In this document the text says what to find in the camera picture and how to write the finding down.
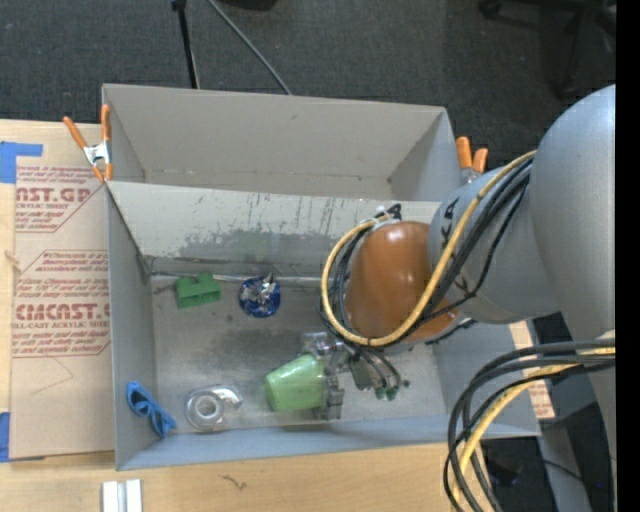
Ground clear tape dispenser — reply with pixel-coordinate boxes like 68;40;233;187
184;383;244;434

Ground light green cup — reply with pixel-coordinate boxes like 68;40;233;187
264;353;330;413

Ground grey metal bin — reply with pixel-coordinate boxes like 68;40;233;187
101;83;542;472

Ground brown cardboard board, red print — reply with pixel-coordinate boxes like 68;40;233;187
0;118;117;464

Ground blue shiny foil packet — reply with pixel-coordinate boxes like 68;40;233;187
238;272;282;319

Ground green toy block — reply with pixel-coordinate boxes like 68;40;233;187
174;272;223;310

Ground blue sunglasses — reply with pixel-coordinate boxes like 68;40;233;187
125;380;178;439

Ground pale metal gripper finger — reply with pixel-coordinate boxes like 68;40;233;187
318;373;347;422
299;330;347;374

